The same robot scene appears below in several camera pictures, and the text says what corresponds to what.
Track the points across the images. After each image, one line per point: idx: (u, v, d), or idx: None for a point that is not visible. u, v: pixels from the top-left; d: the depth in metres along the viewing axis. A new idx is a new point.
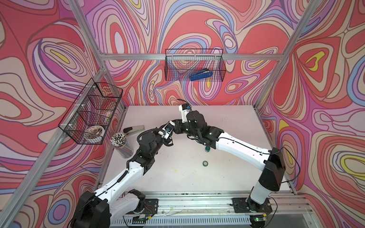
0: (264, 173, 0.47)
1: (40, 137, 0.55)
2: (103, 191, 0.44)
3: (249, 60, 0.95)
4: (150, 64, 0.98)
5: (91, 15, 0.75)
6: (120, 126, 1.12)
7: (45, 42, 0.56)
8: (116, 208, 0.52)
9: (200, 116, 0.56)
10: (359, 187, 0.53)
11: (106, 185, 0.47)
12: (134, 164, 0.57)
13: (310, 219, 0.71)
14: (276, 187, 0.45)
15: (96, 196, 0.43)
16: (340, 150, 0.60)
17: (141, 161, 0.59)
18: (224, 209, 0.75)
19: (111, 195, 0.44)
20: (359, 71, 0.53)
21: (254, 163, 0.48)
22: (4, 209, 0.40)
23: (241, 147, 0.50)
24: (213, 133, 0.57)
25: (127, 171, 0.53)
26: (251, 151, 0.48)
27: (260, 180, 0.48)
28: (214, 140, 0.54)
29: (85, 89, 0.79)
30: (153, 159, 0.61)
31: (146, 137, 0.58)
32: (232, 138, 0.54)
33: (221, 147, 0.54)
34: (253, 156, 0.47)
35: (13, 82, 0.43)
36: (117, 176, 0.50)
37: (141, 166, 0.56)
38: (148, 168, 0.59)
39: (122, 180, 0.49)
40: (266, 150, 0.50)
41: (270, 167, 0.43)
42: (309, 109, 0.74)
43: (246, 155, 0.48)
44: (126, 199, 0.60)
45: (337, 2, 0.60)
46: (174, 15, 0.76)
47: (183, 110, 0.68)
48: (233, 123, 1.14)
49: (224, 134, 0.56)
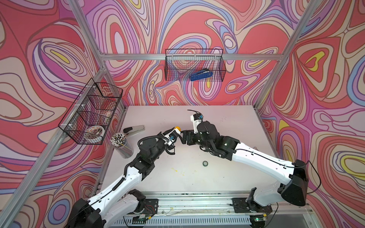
0: (288, 188, 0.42)
1: (40, 138, 0.55)
2: (97, 200, 0.43)
3: (249, 60, 0.95)
4: (150, 64, 0.98)
5: (91, 15, 0.75)
6: (120, 126, 1.12)
7: (45, 42, 0.56)
8: (112, 213, 0.51)
9: (212, 127, 0.53)
10: (359, 187, 0.53)
11: (100, 194, 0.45)
12: (132, 169, 0.55)
13: (310, 219, 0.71)
14: (301, 202, 0.42)
15: (90, 204, 0.42)
16: (340, 150, 0.60)
17: (140, 166, 0.57)
18: (224, 209, 0.75)
19: (105, 205, 0.43)
20: (359, 71, 0.53)
21: (277, 177, 0.44)
22: (4, 208, 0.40)
23: (262, 159, 0.47)
24: (227, 143, 0.53)
25: (124, 177, 0.52)
26: (273, 165, 0.45)
27: (283, 194, 0.45)
28: (230, 152, 0.50)
29: (85, 89, 0.79)
30: (153, 165, 0.60)
31: (147, 143, 0.56)
32: (250, 150, 0.50)
33: (238, 159, 0.50)
34: (276, 169, 0.44)
35: (13, 82, 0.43)
36: (112, 183, 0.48)
37: (139, 173, 0.54)
38: (147, 174, 0.57)
39: (118, 188, 0.48)
40: (289, 163, 0.44)
41: (297, 183, 0.40)
42: (309, 109, 0.74)
43: (268, 168, 0.45)
44: (124, 202, 0.59)
45: (337, 2, 0.60)
46: (174, 15, 0.76)
47: (194, 121, 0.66)
48: (233, 123, 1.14)
49: (241, 145, 0.52)
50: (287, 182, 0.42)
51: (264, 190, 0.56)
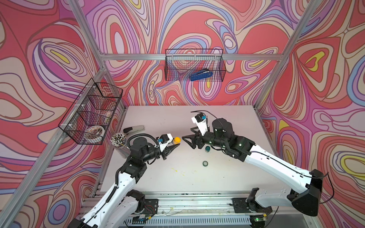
0: (303, 197, 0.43)
1: (40, 138, 0.54)
2: (92, 216, 0.42)
3: (249, 60, 0.95)
4: (150, 64, 0.98)
5: (91, 15, 0.75)
6: (120, 126, 1.12)
7: (45, 42, 0.56)
8: (113, 221, 0.51)
9: (228, 125, 0.50)
10: (359, 187, 0.53)
11: (94, 209, 0.44)
12: (124, 175, 0.53)
13: (310, 219, 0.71)
14: (313, 212, 0.41)
15: (85, 222, 0.40)
16: (340, 150, 0.60)
17: (132, 170, 0.55)
18: (224, 209, 0.75)
19: (101, 220, 0.42)
20: (359, 71, 0.53)
21: (292, 185, 0.43)
22: (4, 209, 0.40)
23: (277, 165, 0.45)
24: (242, 144, 0.51)
25: (117, 186, 0.50)
26: (289, 172, 0.43)
27: (295, 203, 0.44)
28: (244, 153, 0.48)
29: (85, 89, 0.79)
30: (145, 166, 0.59)
31: (137, 142, 0.56)
32: (266, 154, 0.48)
33: (252, 161, 0.48)
34: (292, 177, 0.42)
35: (13, 82, 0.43)
36: (105, 195, 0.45)
37: (131, 177, 0.53)
38: (140, 176, 0.56)
39: (111, 199, 0.46)
40: (307, 172, 0.43)
41: (313, 194, 0.38)
42: (309, 109, 0.74)
43: (283, 175, 0.43)
44: (124, 206, 0.59)
45: (337, 2, 0.60)
46: (174, 15, 0.76)
47: (197, 123, 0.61)
48: (233, 123, 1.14)
49: (256, 147, 0.50)
50: (302, 191, 0.41)
51: (269, 193, 0.60)
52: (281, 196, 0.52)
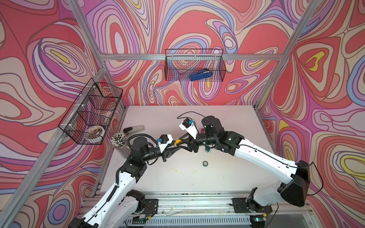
0: (289, 187, 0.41)
1: (40, 138, 0.55)
2: (93, 215, 0.42)
3: (249, 60, 0.95)
4: (150, 64, 0.98)
5: (91, 15, 0.75)
6: (120, 127, 1.12)
7: (45, 42, 0.56)
8: (113, 221, 0.51)
9: (216, 120, 0.53)
10: (359, 187, 0.53)
11: (95, 207, 0.44)
12: (124, 175, 0.53)
13: (310, 219, 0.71)
14: (300, 203, 0.42)
15: (86, 221, 0.40)
16: (340, 150, 0.60)
17: (132, 169, 0.56)
18: (225, 209, 0.75)
19: (102, 219, 0.41)
20: (359, 72, 0.53)
21: (279, 175, 0.44)
22: (4, 209, 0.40)
23: (264, 156, 0.47)
24: (232, 138, 0.53)
25: (117, 185, 0.50)
26: (276, 163, 0.45)
27: (283, 193, 0.46)
28: (234, 147, 0.50)
29: (85, 89, 0.78)
30: (145, 166, 0.59)
31: (137, 142, 0.56)
32: (254, 147, 0.50)
33: (241, 154, 0.50)
34: (278, 168, 0.44)
35: (13, 82, 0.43)
36: (106, 194, 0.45)
37: (131, 177, 0.53)
38: (140, 175, 0.56)
39: (111, 198, 0.46)
40: (292, 163, 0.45)
41: (298, 182, 0.40)
42: (309, 109, 0.74)
43: (271, 167, 0.45)
44: (124, 206, 0.59)
45: (337, 2, 0.60)
46: (174, 16, 0.76)
47: (186, 128, 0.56)
48: (233, 123, 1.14)
49: (245, 141, 0.52)
50: (288, 181, 0.42)
51: (264, 189, 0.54)
52: (273, 191, 0.53)
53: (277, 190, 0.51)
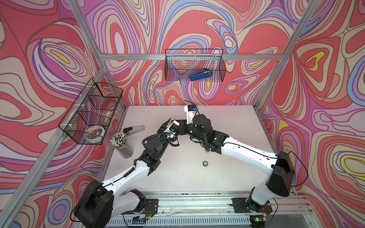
0: (271, 177, 0.46)
1: (40, 138, 0.55)
2: (110, 183, 0.46)
3: (249, 60, 0.95)
4: (151, 64, 0.98)
5: (91, 15, 0.75)
6: (120, 127, 1.12)
7: (45, 42, 0.56)
8: (116, 204, 0.52)
9: (207, 120, 0.55)
10: (359, 187, 0.53)
11: (113, 178, 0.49)
12: (141, 163, 0.58)
13: (310, 219, 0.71)
14: (285, 193, 0.44)
15: (103, 186, 0.44)
16: (340, 150, 0.60)
17: (148, 161, 0.61)
18: (224, 209, 0.75)
19: (117, 188, 0.45)
20: (359, 72, 0.53)
21: (261, 167, 0.47)
22: (4, 208, 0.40)
23: (247, 151, 0.49)
24: (217, 137, 0.57)
25: (134, 168, 0.55)
26: (257, 156, 0.47)
27: (268, 185, 0.47)
28: (219, 145, 0.54)
29: (85, 89, 0.79)
30: (159, 161, 0.62)
31: (151, 141, 0.58)
32: (237, 143, 0.53)
33: (226, 151, 0.53)
34: (260, 160, 0.46)
35: (13, 82, 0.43)
36: (124, 171, 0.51)
37: (147, 166, 0.58)
38: (153, 169, 0.61)
39: (129, 175, 0.51)
40: (273, 154, 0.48)
41: (278, 172, 0.42)
42: (309, 109, 0.74)
43: (253, 160, 0.48)
44: (128, 197, 0.60)
45: (337, 2, 0.60)
46: (174, 16, 0.76)
47: (188, 112, 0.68)
48: (233, 123, 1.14)
49: (229, 138, 0.55)
50: (270, 172, 0.45)
51: (258, 187, 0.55)
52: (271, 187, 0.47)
53: (266, 185, 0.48)
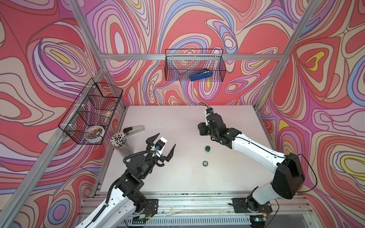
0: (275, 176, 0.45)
1: (40, 138, 0.55)
2: None
3: (249, 60, 0.95)
4: (150, 64, 0.98)
5: (91, 15, 0.75)
6: (120, 127, 1.12)
7: (45, 42, 0.56)
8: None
9: (219, 117, 0.62)
10: (359, 187, 0.53)
11: (81, 224, 0.44)
12: (116, 194, 0.51)
13: (310, 219, 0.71)
14: (289, 194, 0.44)
15: None
16: (340, 150, 0.60)
17: (126, 187, 0.53)
18: (224, 209, 0.75)
19: None
20: (359, 72, 0.53)
21: (267, 165, 0.48)
22: (4, 209, 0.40)
23: (256, 147, 0.52)
24: (230, 133, 0.60)
25: (106, 204, 0.48)
26: (265, 153, 0.49)
27: (273, 185, 0.47)
28: (230, 140, 0.57)
29: (85, 89, 0.79)
30: (141, 183, 0.55)
31: (134, 161, 0.52)
32: (248, 139, 0.56)
33: (236, 146, 0.56)
34: (266, 157, 0.48)
35: (13, 82, 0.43)
36: (92, 213, 0.47)
37: (122, 196, 0.50)
38: (134, 192, 0.53)
39: (98, 218, 0.46)
40: (281, 154, 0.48)
41: (282, 170, 0.43)
42: (309, 109, 0.74)
43: (260, 156, 0.49)
44: (119, 212, 0.59)
45: (337, 2, 0.60)
46: (174, 16, 0.76)
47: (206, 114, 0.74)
48: (233, 123, 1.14)
49: (242, 135, 0.58)
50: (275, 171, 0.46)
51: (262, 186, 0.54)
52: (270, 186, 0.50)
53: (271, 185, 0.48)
